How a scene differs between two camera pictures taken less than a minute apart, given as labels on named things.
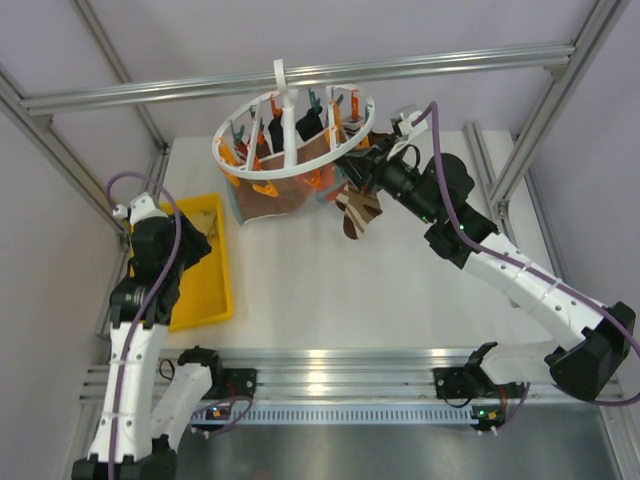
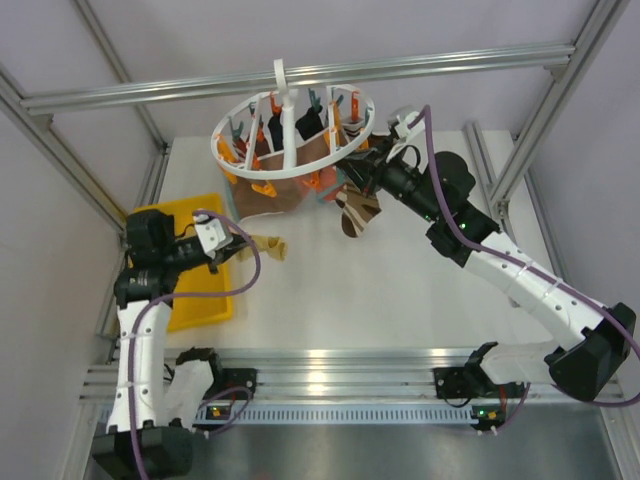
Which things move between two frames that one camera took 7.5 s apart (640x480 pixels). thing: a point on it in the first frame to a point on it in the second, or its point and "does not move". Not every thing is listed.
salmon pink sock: [330, 183] does not move
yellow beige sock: [205, 222] to [275, 247]
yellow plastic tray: [204, 294] does not move
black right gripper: [368, 166] does not move
